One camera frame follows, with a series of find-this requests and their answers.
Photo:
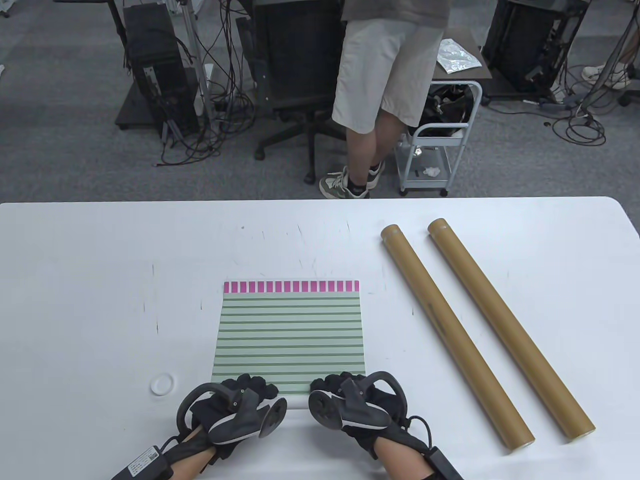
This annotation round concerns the person's left hand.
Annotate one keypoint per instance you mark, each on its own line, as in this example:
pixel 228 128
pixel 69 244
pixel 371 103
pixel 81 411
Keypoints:
pixel 250 382

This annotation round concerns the person's right hand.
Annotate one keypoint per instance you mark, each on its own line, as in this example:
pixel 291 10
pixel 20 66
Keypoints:
pixel 325 384

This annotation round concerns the black grey hand controller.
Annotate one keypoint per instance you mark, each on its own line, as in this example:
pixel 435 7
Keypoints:
pixel 360 410
pixel 235 425

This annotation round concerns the green striped mouse pad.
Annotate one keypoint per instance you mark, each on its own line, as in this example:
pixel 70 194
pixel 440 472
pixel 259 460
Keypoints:
pixel 290 340

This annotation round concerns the white plastic tube cap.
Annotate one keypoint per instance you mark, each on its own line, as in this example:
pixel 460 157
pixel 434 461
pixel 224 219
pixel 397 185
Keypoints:
pixel 162 385

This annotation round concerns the brown cardboard mailing tube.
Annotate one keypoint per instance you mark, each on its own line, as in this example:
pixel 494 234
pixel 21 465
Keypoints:
pixel 440 325
pixel 505 320

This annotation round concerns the person's right forearm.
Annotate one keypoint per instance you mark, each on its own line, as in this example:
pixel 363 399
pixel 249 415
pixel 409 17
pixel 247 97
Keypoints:
pixel 405 465

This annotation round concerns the person's left forearm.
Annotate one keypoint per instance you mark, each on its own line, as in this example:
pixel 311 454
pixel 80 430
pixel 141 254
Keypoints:
pixel 192 467

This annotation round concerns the grey labelled left wrist pack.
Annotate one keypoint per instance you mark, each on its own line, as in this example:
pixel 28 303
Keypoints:
pixel 142 465

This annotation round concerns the black right wrist pack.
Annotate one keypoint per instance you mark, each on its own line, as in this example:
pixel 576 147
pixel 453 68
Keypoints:
pixel 444 464

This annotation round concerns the white crumpled paper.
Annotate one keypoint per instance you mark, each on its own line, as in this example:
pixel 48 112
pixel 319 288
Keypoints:
pixel 431 172

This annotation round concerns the white metal utility cart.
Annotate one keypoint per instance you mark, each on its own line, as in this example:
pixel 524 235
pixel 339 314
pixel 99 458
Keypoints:
pixel 440 141

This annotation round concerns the black headset gear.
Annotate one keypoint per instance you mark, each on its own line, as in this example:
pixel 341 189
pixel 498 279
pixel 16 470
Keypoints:
pixel 445 107

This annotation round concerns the black mesh office chair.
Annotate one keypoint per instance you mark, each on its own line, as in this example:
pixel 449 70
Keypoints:
pixel 290 60

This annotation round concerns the small brown top side table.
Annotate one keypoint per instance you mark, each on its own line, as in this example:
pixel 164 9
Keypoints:
pixel 470 75

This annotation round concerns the black computer tower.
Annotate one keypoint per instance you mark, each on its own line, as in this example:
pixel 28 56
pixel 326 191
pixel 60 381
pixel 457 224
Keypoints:
pixel 155 50

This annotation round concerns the crumpled silver foil bag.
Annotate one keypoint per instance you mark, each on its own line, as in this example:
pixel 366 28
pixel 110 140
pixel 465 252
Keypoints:
pixel 455 56

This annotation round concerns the black computer rack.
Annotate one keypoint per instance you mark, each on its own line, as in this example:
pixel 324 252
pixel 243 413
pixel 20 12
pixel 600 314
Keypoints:
pixel 525 45

